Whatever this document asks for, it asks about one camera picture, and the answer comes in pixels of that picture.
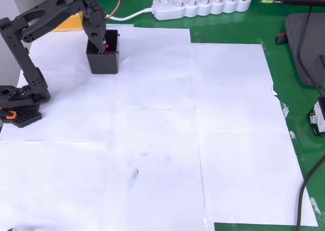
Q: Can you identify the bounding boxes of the yellow cardboard box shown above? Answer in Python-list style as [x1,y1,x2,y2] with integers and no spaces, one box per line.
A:
[50,11,85,33]

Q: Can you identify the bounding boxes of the black square box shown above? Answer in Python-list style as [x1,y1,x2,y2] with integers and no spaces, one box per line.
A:
[85,29,120,75]

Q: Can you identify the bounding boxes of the black and white electronic module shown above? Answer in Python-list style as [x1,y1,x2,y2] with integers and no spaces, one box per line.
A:
[308,96,325,137]

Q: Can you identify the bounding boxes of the white power strip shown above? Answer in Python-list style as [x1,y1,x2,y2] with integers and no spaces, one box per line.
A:
[151,0,252,21]

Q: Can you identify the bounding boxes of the orange black table clamp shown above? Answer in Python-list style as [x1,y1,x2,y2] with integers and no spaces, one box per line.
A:
[0,110,17,120]

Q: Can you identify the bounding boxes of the red black pull tab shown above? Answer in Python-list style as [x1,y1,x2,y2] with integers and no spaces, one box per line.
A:
[276,32,289,46]

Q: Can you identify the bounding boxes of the grey laptop sleeve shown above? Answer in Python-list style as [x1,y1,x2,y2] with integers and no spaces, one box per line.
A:
[284,12,325,88]

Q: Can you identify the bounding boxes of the white power cable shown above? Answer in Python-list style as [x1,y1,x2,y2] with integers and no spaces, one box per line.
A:
[106,7,154,21]

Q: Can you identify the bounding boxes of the thin black cable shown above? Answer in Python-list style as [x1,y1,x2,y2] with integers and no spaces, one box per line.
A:
[297,5,325,97]

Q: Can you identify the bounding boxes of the thick black cable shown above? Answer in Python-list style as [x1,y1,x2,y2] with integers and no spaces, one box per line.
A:
[296,156,325,231]

